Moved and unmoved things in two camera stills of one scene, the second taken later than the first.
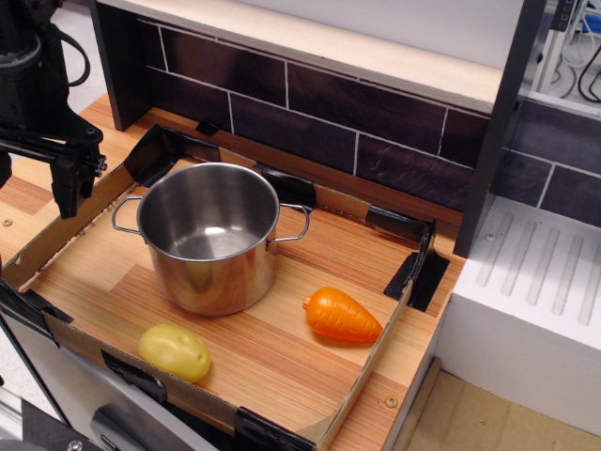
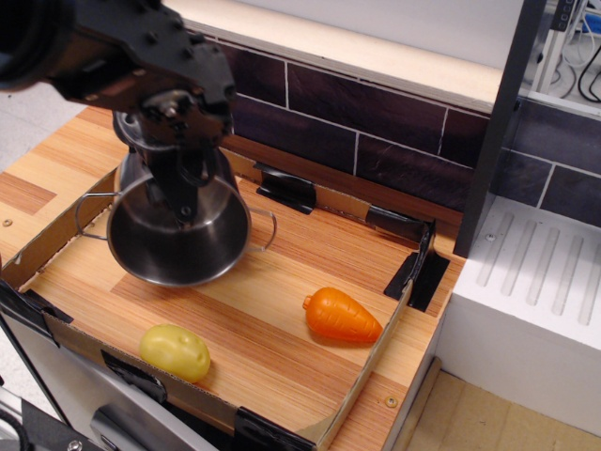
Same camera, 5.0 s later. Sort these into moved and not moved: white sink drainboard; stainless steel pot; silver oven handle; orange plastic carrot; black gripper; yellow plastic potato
Moved: black gripper; stainless steel pot
Not moved: white sink drainboard; yellow plastic potato; orange plastic carrot; silver oven handle
